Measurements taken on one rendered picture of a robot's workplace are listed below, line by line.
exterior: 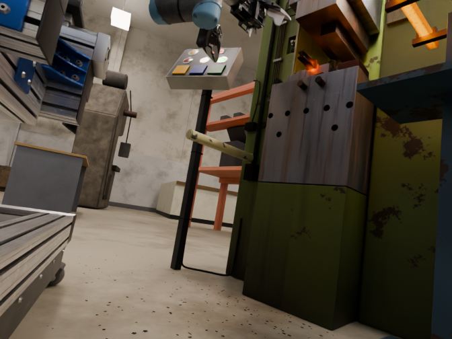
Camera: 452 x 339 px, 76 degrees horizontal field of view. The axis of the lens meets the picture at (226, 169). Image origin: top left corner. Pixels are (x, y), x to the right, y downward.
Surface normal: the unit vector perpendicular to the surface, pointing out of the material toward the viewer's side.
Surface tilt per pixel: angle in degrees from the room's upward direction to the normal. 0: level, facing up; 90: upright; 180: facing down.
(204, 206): 90
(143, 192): 90
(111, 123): 92
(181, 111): 90
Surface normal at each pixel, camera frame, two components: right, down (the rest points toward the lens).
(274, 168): -0.67, -0.22
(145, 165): 0.36, -0.08
